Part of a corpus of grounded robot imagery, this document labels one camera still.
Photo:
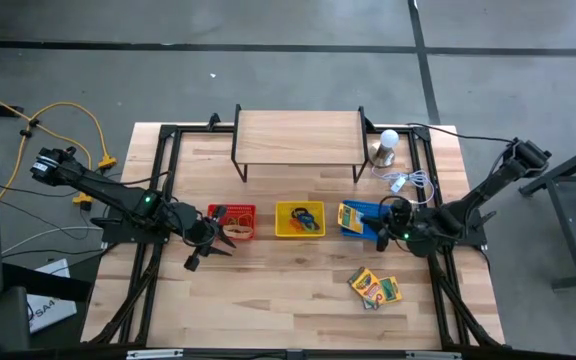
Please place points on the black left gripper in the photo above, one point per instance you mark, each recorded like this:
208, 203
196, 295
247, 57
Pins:
193, 225

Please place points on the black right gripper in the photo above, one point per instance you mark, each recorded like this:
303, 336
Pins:
400, 222

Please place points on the wide tan rubber band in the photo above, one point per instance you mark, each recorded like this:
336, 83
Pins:
228, 231

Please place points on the orange rubber band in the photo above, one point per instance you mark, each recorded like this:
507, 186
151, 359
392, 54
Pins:
249, 218

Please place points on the blue coil wristband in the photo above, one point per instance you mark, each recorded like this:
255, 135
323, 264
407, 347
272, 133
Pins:
313, 218

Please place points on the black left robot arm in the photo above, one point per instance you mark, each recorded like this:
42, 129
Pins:
118, 192

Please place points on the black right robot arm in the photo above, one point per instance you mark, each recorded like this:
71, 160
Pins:
478, 195

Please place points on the blue plastic basket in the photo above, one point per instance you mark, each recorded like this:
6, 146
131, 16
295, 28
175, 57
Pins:
375, 207

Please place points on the red plastic basket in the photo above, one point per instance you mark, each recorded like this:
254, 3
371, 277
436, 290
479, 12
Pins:
238, 207

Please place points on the yellow plastic basket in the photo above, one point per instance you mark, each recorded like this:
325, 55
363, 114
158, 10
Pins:
283, 207

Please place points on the white light bulb lamp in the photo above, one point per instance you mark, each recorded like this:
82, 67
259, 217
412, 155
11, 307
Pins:
389, 138

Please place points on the wooden shelf riser black legs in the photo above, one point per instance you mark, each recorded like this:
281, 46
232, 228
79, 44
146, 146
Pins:
298, 137

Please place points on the black flat bar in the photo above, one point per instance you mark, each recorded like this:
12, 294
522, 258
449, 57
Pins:
43, 282

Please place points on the white printed paper sheet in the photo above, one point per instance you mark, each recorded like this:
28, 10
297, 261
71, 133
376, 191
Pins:
48, 315

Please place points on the dark metal side table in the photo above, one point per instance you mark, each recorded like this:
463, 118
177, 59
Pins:
575, 220

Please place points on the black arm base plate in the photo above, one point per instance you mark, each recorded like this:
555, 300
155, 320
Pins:
473, 235
118, 235

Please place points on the black metal table frame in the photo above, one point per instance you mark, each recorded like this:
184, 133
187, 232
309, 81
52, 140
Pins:
168, 131

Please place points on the silver metal bracket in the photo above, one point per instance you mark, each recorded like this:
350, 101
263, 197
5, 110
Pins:
153, 354
433, 355

